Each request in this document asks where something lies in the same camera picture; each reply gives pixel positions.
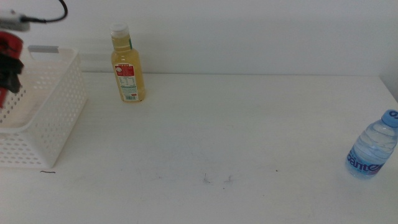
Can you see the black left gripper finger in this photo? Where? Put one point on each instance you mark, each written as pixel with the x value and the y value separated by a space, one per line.
pixel 9 71

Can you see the red cola can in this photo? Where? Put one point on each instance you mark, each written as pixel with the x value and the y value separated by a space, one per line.
pixel 11 43

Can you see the yellow juice bottle white cap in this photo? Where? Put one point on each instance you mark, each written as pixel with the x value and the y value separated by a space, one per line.
pixel 127 62

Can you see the clear water bottle blue cap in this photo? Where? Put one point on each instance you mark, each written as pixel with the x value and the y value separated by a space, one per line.
pixel 371 146

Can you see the white perforated plastic basket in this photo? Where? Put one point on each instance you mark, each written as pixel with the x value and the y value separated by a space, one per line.
pixel 53 118

